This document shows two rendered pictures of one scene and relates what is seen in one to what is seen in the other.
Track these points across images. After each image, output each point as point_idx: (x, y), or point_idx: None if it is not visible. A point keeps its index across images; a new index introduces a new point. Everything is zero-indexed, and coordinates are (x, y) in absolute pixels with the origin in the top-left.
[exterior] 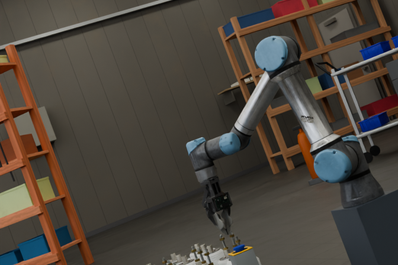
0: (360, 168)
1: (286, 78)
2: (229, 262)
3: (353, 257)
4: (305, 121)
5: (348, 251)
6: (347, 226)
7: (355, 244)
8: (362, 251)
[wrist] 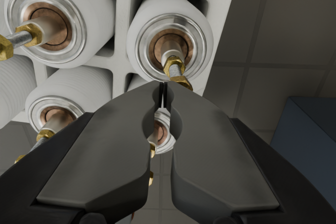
0: None
1: None
2: (131, 58)
3: (312, 138)
4: None
5: (322, 139)
6: None
7: (317, 172)
8: (305, 169)
